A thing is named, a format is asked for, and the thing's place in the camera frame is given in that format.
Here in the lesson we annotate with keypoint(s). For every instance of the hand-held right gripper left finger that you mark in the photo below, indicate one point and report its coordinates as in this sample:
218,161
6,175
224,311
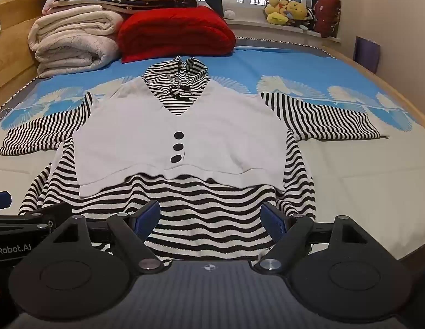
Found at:
149,217

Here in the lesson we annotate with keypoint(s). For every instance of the red folded blanket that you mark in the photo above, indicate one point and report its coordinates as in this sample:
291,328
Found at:
171,34

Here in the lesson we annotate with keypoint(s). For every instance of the striped top with white vest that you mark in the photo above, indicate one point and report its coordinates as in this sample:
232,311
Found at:
130,137

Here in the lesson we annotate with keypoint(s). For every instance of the dark patterned folded blanket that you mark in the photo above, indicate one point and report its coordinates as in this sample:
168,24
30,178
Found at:
157,4

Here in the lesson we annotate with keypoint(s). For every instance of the white plush toy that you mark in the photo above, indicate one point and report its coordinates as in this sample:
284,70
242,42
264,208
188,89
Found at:
228,5

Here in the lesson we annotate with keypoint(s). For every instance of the wooden bed frame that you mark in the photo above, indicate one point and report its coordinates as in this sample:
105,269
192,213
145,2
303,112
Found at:
13,17

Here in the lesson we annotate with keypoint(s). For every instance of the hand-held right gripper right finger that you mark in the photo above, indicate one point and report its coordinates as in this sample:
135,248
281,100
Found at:
272,219

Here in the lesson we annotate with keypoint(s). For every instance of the blue and white bed sheet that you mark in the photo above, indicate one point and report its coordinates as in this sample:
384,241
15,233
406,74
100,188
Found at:
287,63

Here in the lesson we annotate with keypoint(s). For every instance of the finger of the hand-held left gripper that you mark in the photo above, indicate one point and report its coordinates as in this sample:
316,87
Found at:
56,214
0,200

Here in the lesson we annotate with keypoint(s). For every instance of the purple box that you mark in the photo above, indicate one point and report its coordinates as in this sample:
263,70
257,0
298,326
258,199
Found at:
366,53

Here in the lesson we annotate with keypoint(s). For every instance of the black striped plush toy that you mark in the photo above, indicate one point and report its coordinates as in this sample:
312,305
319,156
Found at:
310,19

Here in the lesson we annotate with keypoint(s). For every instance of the cream folded blanket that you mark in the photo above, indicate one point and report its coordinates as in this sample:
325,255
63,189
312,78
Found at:
75,37

